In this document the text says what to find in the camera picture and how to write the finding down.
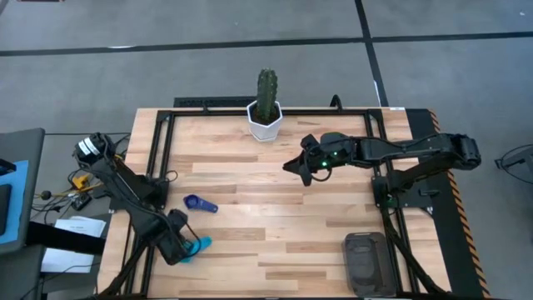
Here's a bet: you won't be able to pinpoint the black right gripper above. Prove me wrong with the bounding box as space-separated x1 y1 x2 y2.
281 133 363 188

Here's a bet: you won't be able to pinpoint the light blue measuring cup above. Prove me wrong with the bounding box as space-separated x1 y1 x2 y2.
181 236 213 264

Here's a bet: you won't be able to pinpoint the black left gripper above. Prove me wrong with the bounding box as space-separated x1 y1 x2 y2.
156 210 193 267

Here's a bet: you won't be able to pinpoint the small black device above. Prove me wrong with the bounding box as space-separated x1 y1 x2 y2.
70 193 93 212

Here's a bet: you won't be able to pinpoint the blue pad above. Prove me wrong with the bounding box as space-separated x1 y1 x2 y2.
0 160 29 245

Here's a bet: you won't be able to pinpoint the black ribbed strip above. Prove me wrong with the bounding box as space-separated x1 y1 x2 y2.
173 96 258 108

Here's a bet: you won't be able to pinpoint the black hazard-striped mat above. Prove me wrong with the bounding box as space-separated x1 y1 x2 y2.
406 108 492 299

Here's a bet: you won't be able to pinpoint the white paper sheets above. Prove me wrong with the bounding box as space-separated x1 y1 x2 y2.
40 215 107 274

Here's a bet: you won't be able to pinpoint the black plastic basket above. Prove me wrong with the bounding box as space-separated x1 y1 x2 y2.
342 232 397 298

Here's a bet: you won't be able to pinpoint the gray stand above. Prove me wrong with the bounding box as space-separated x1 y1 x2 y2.
494 143 533 172

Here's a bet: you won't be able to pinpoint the gray cart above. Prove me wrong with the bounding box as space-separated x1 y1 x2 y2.
0 127 46 255

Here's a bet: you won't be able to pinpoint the white hexagonal plant pot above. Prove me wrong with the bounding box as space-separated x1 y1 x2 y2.
246 99 284 143

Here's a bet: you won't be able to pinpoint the green cactus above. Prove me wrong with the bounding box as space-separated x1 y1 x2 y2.
256 68 279 125

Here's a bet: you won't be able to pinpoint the yellow cable connector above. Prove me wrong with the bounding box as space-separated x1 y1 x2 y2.
72 174 91 191

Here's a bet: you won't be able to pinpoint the small dark blue measuring cup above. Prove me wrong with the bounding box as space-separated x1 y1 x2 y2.
182 194 219 214

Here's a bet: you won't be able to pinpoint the black bar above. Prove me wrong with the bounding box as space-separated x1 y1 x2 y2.
27 221 107 255

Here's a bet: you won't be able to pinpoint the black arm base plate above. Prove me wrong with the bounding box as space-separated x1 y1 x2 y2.
108 177 170 211
371 174 434 209

